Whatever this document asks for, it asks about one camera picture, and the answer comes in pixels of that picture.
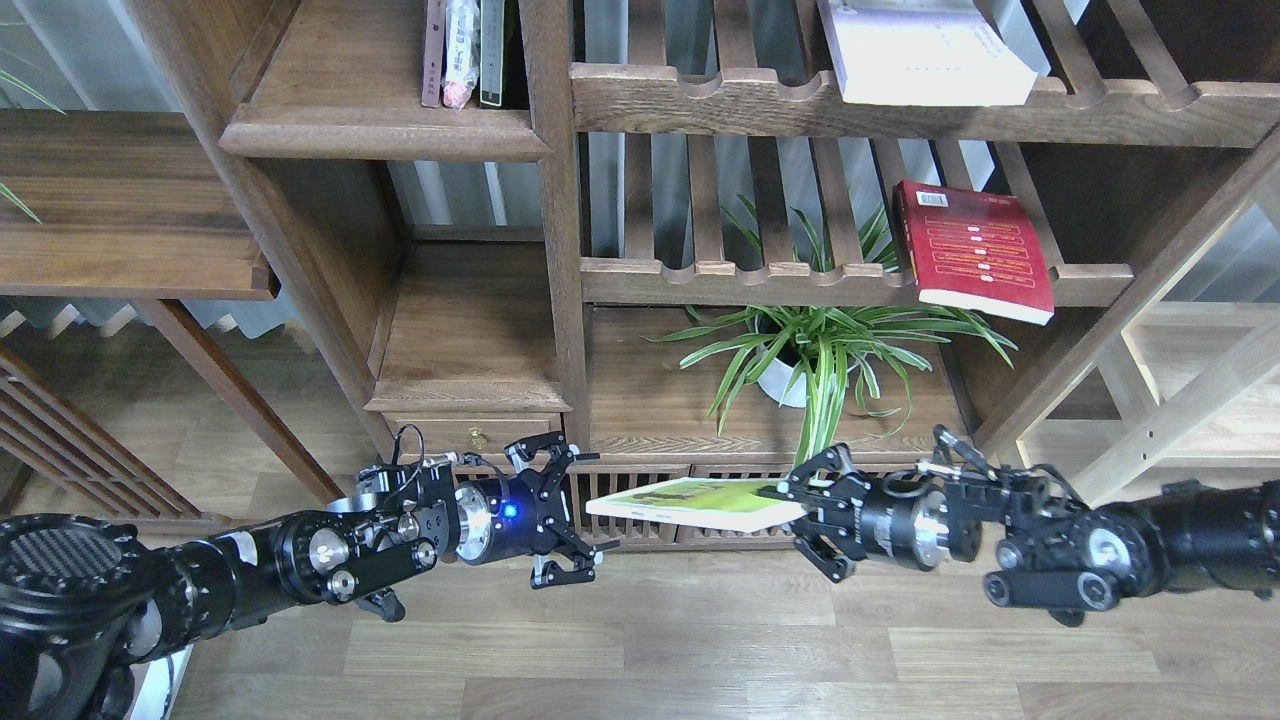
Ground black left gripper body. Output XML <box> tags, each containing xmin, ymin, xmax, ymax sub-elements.
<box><xmin>454</xmin><ymin>470</ymin><xmax>570</xmax><ymax>565</ymax></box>

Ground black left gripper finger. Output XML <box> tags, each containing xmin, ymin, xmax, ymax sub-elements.
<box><xmin>530</xmin><ymin>530</ymin><xmax>621</xmax><ymax>589</ymax></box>
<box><xmin>506</xmin><ymin>430</ymin><xmax>600</xmax><ymax>496</ymax></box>

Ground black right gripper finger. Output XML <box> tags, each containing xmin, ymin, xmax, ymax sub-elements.
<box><xmin>794</xmin><ymin>520</ymin><xmax>861</xmax><ymax>583</ymax></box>
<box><xmin>756</xmin><ymin>443</ymin><xmax>876</xmax><ymax>511</ymax></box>

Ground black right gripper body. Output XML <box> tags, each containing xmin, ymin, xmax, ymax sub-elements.
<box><xmin>815</xmin><ymin>475</ymin><xmax>983</xmax><ymax>571</ymax></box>

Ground yellow green cover book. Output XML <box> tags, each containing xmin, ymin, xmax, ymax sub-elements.
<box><xmin>585</xmin><ymin>477</ymin><xmax>806</xmax><ymax>532</ymax></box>

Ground white paperback book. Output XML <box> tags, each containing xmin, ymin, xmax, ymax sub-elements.
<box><xmin>817</xmin><ymin>1</ymin><xmax>1039</xmax><ymax>108</ymax></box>

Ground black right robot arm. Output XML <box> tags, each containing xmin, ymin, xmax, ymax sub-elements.
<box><xmin>759</xmin><ymin>425</ymin><xmax>1279</xmax><ymax>626</ymax></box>

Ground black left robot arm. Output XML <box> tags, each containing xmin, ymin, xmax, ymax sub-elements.
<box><xmin>1</xmin><ymin>430</ymin><xmax>605</xmax><ymax>719</ymax></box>

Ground light wooden shelf unit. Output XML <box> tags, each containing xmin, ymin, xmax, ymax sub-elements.
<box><xmin>989</xmin><ymin>200</ymin><xmax>1279</xmax><ymax>505</ymax></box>

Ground right slatted cabinet door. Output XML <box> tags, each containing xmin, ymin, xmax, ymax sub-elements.
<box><xmin>677</xmin><ymin>464</ymin><xmax>966</xmax><ymax>550</ymax></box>

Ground slatted cabinet door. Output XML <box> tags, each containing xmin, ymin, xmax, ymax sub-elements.
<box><xmin>677</xmin><ymin>464</ymin><xmax>966</xmax><ymax>550</ymax></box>
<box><xmin>445</xmin><ymin>468</ymin><xmax>663</xmax><ymax>566</ymax></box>

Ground left slatted cabinet door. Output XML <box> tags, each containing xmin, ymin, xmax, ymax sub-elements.
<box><xmin>445</xmin><ymin>468</ymin><xmax>663</xmax><ymax>566</ymax></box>

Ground white plant pot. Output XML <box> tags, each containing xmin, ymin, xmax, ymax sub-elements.
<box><xmin>746</xmin><ymin>316</ymin><xmax>855</xmax><ymax>407</ymax></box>

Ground dark wooden bookshelf cabinet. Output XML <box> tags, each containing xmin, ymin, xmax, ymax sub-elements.
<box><xmin>131</xmin><ymin>0</ymin><xmax>1280</xmax><ymax>564</ymax></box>

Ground red hardcover book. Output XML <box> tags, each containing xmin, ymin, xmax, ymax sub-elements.
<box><xmin>893</xmin><ymin>179</ymin><xmax>1056</xmax><ymax>325</ymax></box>

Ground white metal leg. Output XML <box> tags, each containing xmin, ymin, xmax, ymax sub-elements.
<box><xmin>125</xmin><ymin>646</ymin><xmax>195</xmax><ymax>719</ymax></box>

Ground white pink upright book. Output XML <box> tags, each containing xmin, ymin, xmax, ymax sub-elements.
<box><xmin>442</xmin><ymin>1</ymin><xmax>481</xmax><ymax>110</ymax></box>

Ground brown spine upright book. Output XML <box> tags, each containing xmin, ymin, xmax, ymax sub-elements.
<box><xmin>420</xmin><ymin>0</ymin><xmax>447</xmax><ymax>108</ymax></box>

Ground dark wooden side table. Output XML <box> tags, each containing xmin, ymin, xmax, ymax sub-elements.
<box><xmin>3</xmin><ymin>110</ymin><xmax>378</xmax><ymax>529</ymax></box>

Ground green plant leaves at left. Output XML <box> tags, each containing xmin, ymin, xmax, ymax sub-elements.
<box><xmin>1</xmin><ymin>69</ymin><xmax>67</xmax><ymax>224</ymax></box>

